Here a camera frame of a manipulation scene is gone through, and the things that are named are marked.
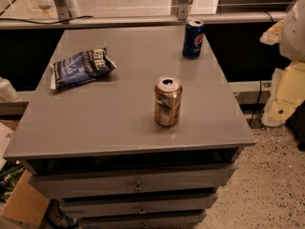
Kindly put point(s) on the blue pepsi can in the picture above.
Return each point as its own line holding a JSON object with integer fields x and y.
{"x": 193, "y": 39}

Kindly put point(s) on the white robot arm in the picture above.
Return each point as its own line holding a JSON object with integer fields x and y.
{"x": 287, "y": 91}

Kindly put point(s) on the gold beverage can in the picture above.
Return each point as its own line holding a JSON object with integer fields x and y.
{"x": 167, "y": 100}

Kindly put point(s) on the grey drawer cabinet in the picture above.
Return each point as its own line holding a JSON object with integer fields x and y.
{"x": 88, "y": 146}

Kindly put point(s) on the blue chip bag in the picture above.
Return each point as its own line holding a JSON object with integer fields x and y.
{"x": 81, "y": 68}

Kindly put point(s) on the top drawer knob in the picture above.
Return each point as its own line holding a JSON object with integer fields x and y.
{"x": 137, "y": 187}

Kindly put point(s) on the drawer knob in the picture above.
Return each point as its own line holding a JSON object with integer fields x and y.
{"x": 142, "y": 211}
{"x": 137, "y": 187}

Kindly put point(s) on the middle drawer knob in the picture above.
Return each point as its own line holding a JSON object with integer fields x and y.
{"x": 142, "y": 211}

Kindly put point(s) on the white round object left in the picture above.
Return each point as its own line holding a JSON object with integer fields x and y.
{"x": 7, "y": 92}

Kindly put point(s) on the cardboard box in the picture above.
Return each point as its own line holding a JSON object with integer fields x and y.
{"x": 25, "y": 207}

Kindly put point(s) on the grey metal railing frame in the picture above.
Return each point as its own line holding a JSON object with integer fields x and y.
{"x": 71, "y": 14}

